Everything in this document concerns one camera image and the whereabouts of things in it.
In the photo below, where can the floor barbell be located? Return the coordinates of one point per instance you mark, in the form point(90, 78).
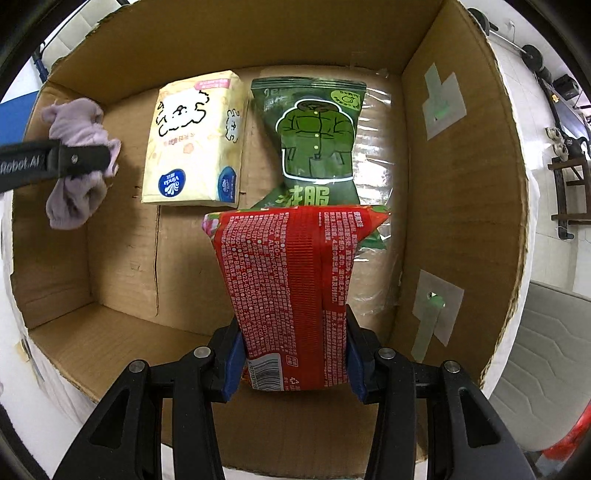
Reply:
point(530, 55)

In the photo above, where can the open cardboard box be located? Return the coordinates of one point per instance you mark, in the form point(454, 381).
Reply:
point(436, 145)

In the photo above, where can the blue foam mat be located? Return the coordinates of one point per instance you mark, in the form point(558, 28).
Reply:
point(14, 116)

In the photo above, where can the yellow tissue pack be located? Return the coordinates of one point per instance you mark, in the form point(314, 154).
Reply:
point(194, 149)

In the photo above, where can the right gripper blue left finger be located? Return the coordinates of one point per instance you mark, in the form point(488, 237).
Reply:
point(216, 367)

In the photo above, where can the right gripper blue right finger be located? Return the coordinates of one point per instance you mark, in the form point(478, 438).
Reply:
point(377, 373)

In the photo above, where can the purple cloth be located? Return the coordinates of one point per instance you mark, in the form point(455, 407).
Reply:
point(74, 200)

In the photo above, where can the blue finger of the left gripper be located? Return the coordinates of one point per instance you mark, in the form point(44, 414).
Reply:
point(63, 161)

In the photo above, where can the red orange bag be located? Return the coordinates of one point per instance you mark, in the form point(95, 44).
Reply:
point(563, 449)

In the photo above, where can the grey shell office chair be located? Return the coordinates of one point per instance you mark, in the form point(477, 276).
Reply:
point(545, 386)

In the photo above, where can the dark wooden chair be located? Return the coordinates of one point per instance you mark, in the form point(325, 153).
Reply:
point(571, 174)

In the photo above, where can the red snack bag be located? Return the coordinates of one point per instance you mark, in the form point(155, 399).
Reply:
point(287, 272)

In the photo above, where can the treadmill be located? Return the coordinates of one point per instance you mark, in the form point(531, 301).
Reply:
point(566, 119)

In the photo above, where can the green snack bag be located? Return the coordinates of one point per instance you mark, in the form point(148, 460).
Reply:
point(312, 124)

